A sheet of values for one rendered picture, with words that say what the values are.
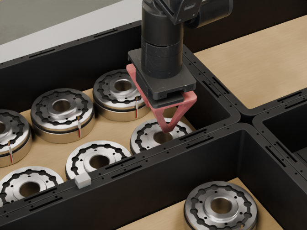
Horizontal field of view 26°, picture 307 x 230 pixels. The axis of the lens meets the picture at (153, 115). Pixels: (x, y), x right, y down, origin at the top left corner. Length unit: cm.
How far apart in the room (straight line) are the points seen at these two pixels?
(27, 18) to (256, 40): 172
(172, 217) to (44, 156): 23
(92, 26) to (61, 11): 135
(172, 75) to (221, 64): 32
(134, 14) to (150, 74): 68
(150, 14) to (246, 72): 39
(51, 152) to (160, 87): 25
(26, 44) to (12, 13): 141
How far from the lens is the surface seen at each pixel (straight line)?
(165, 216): 97
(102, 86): 113
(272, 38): 131
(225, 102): 100
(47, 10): 292
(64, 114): 107
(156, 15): 86
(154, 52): 89
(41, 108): 110
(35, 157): 106
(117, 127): 110
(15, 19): 289
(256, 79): 120
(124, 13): 160
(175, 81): 92
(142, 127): 105
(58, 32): 155
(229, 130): 95
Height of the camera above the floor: 158
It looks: 42 degrees down
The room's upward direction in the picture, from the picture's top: straight up
